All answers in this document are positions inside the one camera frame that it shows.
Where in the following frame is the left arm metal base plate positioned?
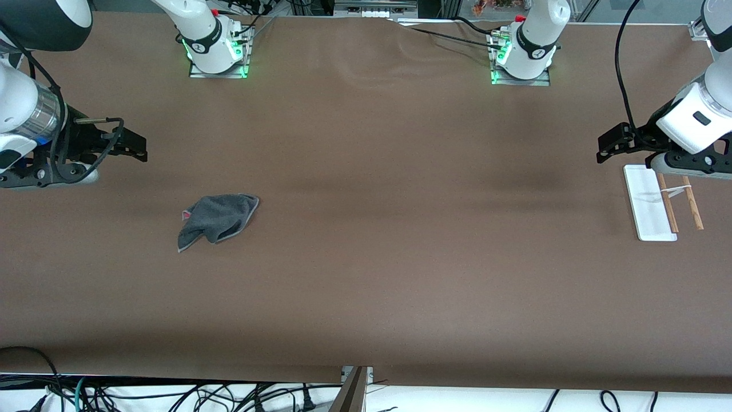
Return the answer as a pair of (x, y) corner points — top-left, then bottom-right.
(490, 30), (551, 87)

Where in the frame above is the long black table cable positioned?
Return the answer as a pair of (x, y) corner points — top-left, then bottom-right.
(392, 20), (505, 51)

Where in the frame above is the grey microfibre towel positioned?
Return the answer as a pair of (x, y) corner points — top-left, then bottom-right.
(177, 194), (260, 253)

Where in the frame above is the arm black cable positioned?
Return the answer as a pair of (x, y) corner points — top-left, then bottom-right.
(0, 26), (125, 185)
(614, 0), (650, 131)

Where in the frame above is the brown table cover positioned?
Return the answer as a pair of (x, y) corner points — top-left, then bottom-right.
(0, 11), (732, 394)

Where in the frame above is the brown wooden post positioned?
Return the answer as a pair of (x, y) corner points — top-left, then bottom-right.
(329, 366), (368, 412)

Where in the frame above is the white rack base plate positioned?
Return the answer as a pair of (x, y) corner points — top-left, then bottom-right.
(623, 165), (678, 242)

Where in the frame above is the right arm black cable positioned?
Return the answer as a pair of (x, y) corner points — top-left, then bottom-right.
(0, 26), (125, 185)

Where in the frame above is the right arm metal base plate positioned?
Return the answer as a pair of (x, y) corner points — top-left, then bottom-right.
(188, 24), (253, 80)

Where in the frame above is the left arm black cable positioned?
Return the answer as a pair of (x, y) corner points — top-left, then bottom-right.
(614, 0), (650, 131)

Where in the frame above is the black floor cable loop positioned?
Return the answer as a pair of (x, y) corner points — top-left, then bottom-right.
(0, 346), (65, 412)

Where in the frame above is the short black table cable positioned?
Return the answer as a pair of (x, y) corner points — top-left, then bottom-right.
(453, 15), (505, 36)

